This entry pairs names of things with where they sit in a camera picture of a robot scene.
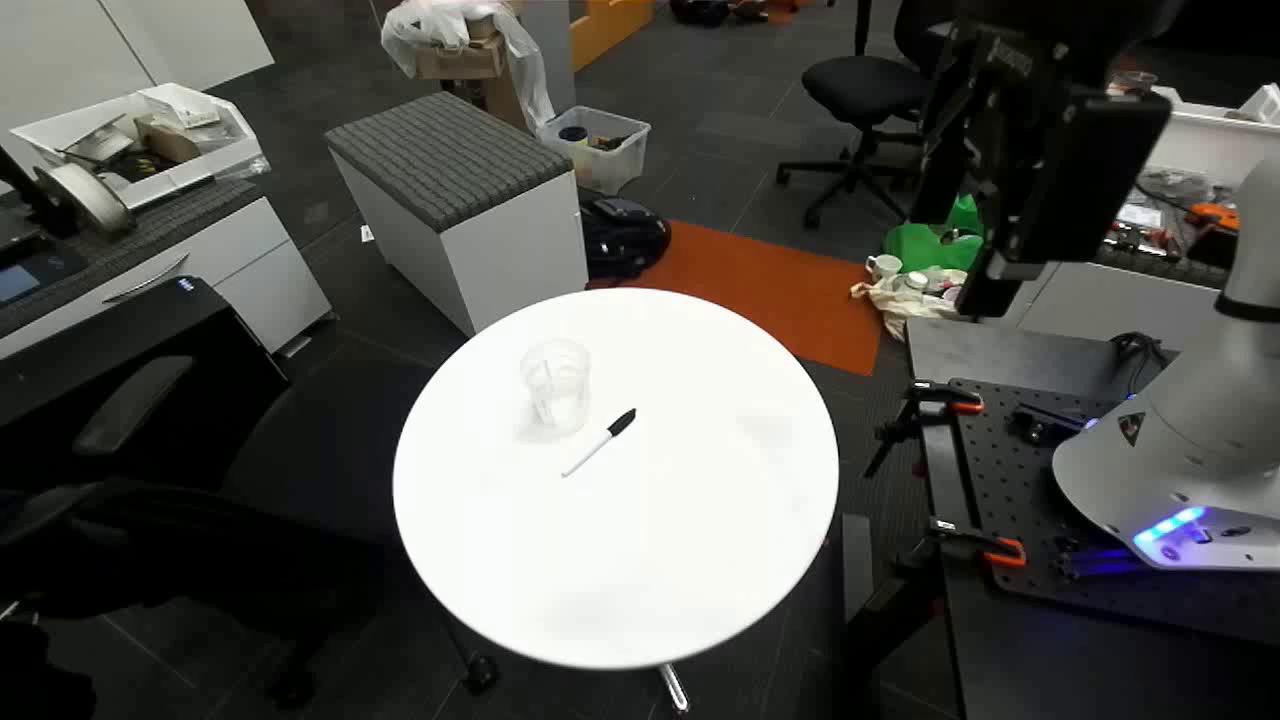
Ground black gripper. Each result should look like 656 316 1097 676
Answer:
910 18 1173 318

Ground clear plastic measuring cup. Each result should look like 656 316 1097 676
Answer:
519 341 591 438

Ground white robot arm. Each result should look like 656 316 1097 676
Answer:
910 0 1280 570

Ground green bag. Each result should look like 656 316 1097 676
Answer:
885 197 984 270

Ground black office chair background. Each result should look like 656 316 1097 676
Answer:
775 0 957 228

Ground orange black clamp far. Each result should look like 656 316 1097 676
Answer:
865 381 984 477

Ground orange black clamp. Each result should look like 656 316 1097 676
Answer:
929 516 1028 570
865 381 984 477

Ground orange floor mat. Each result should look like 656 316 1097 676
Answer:
637 221 885 374

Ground orange black clamp near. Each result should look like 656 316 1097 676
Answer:
929 516 1028 570

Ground black bag on floor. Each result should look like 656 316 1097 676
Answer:
580 197 672 280

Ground clear plastic storage bin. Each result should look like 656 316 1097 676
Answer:
540 104 650 197

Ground black and white marker pen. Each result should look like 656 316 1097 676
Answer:
560 407 638 478

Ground round white table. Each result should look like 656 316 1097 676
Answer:
390 286 839 673

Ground white cabinet with grey cushion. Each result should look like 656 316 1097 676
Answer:
329 91 588 332

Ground cardboard box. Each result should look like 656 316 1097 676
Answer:
414 15 522 127

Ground white plastic bag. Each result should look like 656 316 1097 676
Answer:
380 0 554 132

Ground white desk with drawers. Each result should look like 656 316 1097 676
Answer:
0 181 330 356

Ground white tray with clutter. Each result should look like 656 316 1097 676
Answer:
17 82 262 207

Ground black office chair left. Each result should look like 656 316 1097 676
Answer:
0 274 422 708

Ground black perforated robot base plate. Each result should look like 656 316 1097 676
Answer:
949 381 1280 647

